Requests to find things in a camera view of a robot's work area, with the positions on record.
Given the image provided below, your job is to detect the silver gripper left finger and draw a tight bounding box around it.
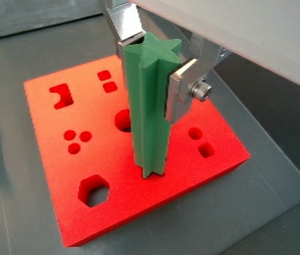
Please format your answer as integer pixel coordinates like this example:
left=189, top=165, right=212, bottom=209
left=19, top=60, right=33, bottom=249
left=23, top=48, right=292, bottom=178
left=100, top=0, right=146, bottom=58

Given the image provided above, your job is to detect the green star-shaped rod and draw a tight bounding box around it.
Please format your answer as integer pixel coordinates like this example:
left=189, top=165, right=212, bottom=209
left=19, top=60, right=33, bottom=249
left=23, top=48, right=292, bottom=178
left=124, top=33, right=181, bottom=178

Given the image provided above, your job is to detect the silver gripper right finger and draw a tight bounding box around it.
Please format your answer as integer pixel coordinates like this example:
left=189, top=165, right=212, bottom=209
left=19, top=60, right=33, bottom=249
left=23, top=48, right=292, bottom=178
left=165, top=33, right=231, bottom=125

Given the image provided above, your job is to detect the red shape-sorting board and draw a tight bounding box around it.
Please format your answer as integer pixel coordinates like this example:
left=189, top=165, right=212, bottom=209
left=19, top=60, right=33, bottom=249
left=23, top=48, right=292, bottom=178
left=25, top=57, right=249, bottom=247

